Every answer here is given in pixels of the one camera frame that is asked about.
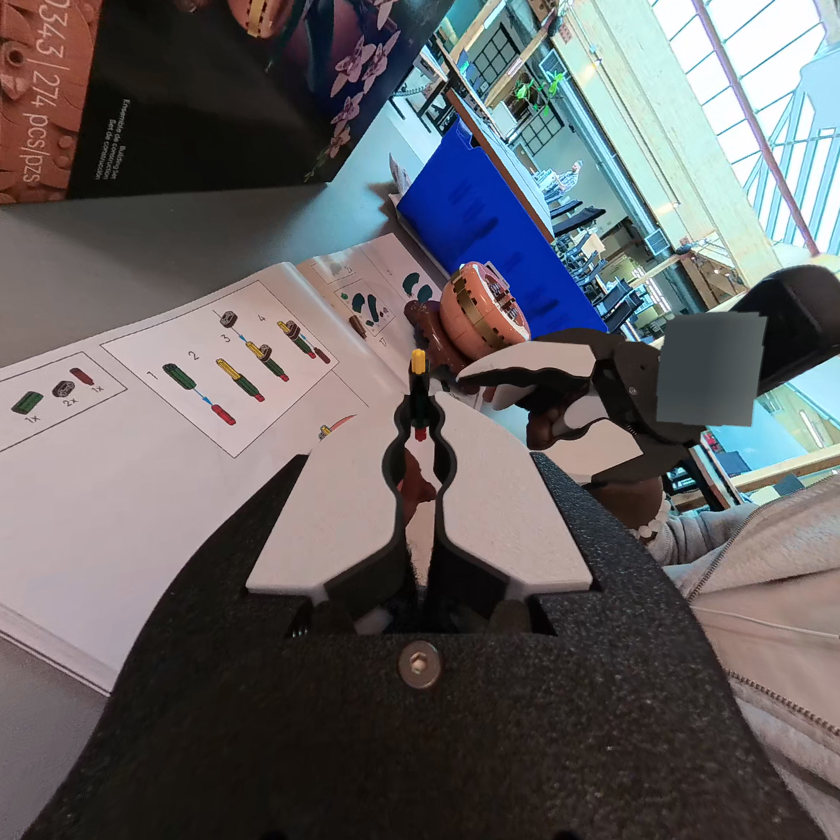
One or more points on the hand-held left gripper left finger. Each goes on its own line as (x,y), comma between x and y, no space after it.
(328,512)

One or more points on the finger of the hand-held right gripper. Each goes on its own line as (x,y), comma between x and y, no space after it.
(525,364)
(600,443)

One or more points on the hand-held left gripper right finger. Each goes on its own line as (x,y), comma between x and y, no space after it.
(512,512)

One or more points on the peach brick flower pot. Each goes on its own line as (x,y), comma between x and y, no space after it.
(479,308)

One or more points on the green yellow brick stem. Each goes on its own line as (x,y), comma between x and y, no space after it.
(418,362)

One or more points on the grey desk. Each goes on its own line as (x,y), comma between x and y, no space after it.
(164,243)

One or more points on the person's right hand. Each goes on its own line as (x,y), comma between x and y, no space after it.
(623,505)

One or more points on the large blue plastic bin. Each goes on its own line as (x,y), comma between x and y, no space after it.
(472,216)

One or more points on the black office chair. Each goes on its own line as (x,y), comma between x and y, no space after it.
(577,213)

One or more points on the building instruction booklet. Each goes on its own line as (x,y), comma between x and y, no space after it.
(131,492)

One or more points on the green hanging plant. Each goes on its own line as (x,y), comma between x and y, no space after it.
(528,92)

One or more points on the orchid building set box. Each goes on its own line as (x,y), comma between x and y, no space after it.
(197,98)

